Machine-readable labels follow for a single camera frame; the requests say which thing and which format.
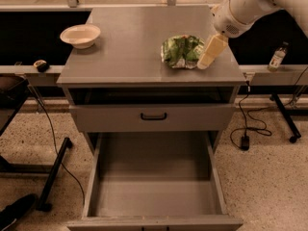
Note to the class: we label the green jalapeno chip bag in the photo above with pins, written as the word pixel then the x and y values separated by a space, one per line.
pixel 182 52

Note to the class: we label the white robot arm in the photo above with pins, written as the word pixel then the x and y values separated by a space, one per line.
pixel 298 9

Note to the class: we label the black drawer handle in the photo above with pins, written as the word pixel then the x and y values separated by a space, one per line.
pixel 153 117

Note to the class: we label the small clear bottle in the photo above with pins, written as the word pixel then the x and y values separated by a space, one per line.
pixel 278 56

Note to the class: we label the closed grey top drawer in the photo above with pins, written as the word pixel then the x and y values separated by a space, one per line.
pixel 126 118

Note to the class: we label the grey drawer cabinet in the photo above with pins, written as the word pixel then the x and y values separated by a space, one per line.
pixel 124 67

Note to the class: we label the open grey middle drawer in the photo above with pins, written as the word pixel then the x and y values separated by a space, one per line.
pixel 160 181

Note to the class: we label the black table leg left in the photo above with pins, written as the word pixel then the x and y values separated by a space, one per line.
pixel 50 170

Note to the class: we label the yellow black tape measure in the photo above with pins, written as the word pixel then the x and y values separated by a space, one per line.
pixel 41 65

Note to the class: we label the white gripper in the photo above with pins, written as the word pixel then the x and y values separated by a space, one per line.
pixel 225 20

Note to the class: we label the black shoe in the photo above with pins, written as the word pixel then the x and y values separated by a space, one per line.
pixel 14 212

